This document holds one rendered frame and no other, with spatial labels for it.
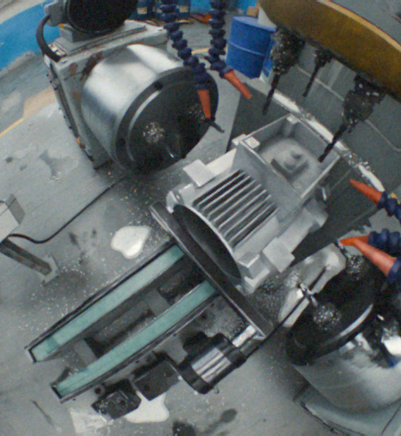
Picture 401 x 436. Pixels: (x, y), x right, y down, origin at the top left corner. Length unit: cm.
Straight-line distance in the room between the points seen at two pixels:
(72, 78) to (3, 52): 528
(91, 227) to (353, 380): 64
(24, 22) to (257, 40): 476
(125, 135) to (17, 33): 541
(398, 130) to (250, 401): 65
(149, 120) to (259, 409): 67
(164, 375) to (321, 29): 53
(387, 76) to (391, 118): 28
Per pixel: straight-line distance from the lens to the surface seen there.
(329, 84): 46
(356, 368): 30
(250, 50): 225
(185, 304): 41
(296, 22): 16
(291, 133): 36
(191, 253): 31
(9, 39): 571
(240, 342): 32
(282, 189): 26
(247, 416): 62
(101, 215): 62
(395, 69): 16
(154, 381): 49
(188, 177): 32
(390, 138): 45
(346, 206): 38
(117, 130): 36
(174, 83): 38
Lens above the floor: 133
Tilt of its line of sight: 64 degrees down
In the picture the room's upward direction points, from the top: 12 degrees clockwise
